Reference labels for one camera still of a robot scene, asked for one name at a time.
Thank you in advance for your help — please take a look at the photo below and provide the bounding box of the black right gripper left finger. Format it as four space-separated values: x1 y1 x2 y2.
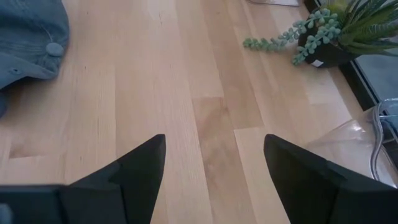
0 134 167 224

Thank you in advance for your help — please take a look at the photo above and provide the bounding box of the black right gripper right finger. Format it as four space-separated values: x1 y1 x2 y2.
263 134 398 224

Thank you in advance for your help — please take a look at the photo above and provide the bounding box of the clear plastic container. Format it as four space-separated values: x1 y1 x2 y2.
303 98 398 189

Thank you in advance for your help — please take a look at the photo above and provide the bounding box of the black plant pot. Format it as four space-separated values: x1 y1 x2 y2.
297 18 361 69

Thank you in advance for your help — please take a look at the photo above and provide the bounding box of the trailing bead succulent plant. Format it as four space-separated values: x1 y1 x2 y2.
243 8 342 66

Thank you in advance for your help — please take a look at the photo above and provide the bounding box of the spiky green plant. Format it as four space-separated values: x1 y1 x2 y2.
323 0 398 57

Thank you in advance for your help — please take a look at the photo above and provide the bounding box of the blue fabric cap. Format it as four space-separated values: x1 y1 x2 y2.
0 0 70 119

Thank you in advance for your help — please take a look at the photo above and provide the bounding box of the grey cable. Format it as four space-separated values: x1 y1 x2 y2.
369 104 386 182

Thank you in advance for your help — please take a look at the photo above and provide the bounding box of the black metal frame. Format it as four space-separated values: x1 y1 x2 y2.
303 0 398 170

